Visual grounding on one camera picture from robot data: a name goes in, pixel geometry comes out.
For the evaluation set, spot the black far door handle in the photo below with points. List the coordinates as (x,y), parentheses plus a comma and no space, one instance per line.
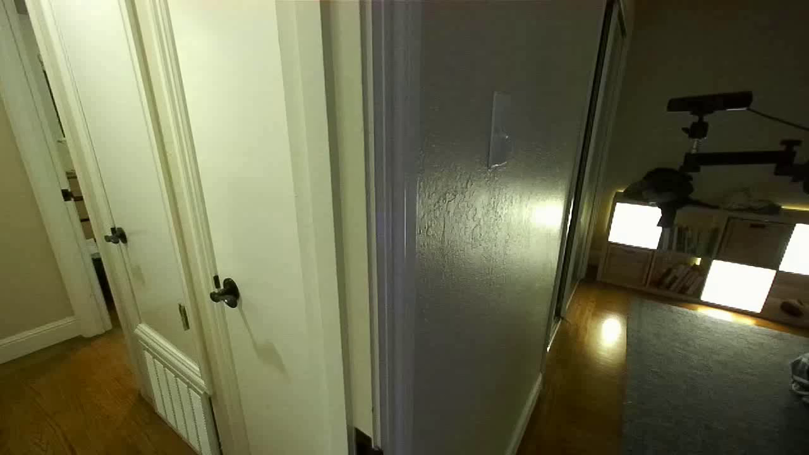
(116,235)

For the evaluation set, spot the black door handle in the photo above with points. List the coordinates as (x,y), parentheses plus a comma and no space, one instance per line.
(116,235)
(225,290)

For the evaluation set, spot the white light switch plate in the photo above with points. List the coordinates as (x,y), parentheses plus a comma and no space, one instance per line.
(502,136)

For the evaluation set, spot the black near door handle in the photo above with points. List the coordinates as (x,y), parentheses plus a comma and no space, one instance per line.
(225,290)

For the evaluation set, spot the dark grey floor rug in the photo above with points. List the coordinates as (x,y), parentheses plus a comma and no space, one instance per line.
(700,385)

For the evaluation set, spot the white louvered far door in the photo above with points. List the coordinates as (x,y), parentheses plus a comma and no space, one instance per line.
(96,76)

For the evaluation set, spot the black distant door knob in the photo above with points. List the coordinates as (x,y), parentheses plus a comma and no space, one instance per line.
(69,194)

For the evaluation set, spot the white near door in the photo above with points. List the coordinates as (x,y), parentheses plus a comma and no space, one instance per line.
(244,102)

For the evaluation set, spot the cube storage shelf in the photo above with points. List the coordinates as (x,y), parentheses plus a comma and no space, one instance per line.
(740,260)

